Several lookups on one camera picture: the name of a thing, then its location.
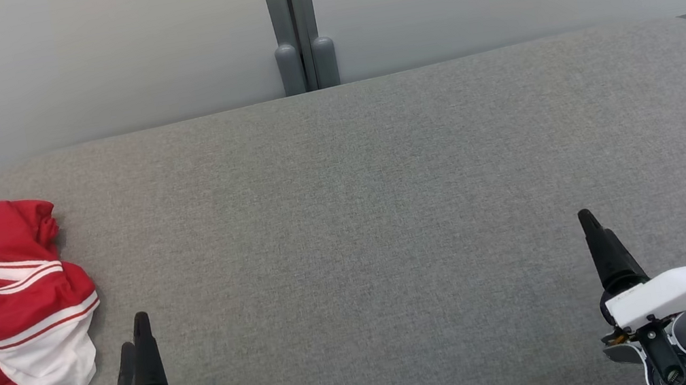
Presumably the red white jersey shirt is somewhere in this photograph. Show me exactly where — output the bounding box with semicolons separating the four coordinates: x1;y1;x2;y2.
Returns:
0;188;114;385

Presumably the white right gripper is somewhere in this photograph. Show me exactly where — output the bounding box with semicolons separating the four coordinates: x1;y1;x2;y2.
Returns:
577;193;686;385

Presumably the grey metal partition post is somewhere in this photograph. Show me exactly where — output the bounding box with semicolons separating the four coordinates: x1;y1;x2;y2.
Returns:
261;0;309;99
289;0;342;93

